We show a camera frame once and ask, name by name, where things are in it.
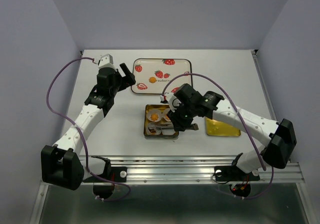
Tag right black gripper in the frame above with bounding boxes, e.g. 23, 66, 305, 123
166, 102, 197, 132

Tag metal tongs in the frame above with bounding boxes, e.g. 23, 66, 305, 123
159, 123, 199, 131

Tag gold tin lid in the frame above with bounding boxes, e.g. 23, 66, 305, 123
205, 118, 241, 137

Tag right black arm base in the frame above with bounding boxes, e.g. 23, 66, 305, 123
211, 166, 260, 198

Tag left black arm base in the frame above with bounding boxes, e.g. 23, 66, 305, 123
92, 167, 129, 201

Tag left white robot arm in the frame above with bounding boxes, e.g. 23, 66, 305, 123
40, 61, 136, 190

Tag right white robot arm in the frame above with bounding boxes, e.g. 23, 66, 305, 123
162, 84, 297, 179

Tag white paper cup top-right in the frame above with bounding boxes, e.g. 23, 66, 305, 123
162, 108, 171, 122

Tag gold cookie tin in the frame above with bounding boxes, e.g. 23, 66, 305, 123
143, 104, 179, 140

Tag strawberry print tray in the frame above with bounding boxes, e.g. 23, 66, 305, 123
131, 58, 193, 95

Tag white paper cup top-left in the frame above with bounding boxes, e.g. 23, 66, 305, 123
146, 109, 162, 123

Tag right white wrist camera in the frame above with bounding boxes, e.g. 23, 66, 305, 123
160, 92, 181, 112

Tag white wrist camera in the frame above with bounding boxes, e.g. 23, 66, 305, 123
160, 92, 181, 112
98, 54, 116, 70

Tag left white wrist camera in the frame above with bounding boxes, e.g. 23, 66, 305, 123
98, 54, 116, 70

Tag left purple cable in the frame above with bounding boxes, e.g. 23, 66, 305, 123
46, 56, 132, 202

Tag aluminium mounting rail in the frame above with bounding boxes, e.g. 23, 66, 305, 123
39, 155, 306, 185

